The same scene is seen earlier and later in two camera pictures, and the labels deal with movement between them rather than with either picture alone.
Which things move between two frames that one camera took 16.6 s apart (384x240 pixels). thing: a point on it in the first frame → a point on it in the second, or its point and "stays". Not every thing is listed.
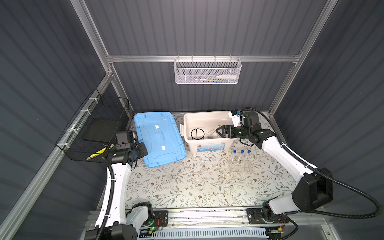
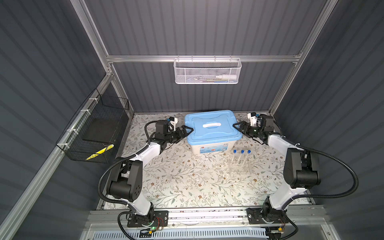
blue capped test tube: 234,151 stays
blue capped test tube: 240,158 stays
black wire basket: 93,130 stays
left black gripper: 142,150 → 183,134
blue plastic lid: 159,132 → 212,127
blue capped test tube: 249,152 stays
